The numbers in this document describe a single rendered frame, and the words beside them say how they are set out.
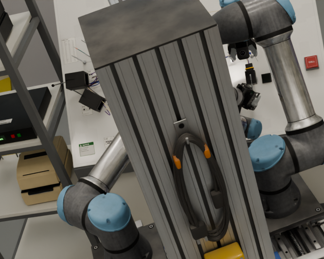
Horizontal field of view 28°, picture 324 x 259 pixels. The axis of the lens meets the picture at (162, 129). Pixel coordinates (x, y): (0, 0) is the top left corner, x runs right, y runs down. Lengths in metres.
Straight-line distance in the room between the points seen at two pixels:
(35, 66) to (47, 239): 2.07
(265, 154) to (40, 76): 3.70
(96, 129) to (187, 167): 1.60
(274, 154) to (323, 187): 1.18
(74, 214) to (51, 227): 1.76
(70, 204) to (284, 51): 0.78
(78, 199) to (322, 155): 0.74
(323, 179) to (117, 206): 1.35
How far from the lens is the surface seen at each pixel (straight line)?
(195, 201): 1.45
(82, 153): 2.97
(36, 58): 5.37
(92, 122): 2.96
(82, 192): 1.99
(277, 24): 1.89
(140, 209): 3.15
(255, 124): 2.35
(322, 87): 2.80
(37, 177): 3.14
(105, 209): 1.89
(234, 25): 1.87
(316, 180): 3.01
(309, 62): 2.79
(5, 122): 3.00
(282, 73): 1.91
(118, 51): 1.24
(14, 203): 3.31
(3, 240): 4.20
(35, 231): 3.76
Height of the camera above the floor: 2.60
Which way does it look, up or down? 35 degrees down
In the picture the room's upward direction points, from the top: 19 degrees counter-clockwise
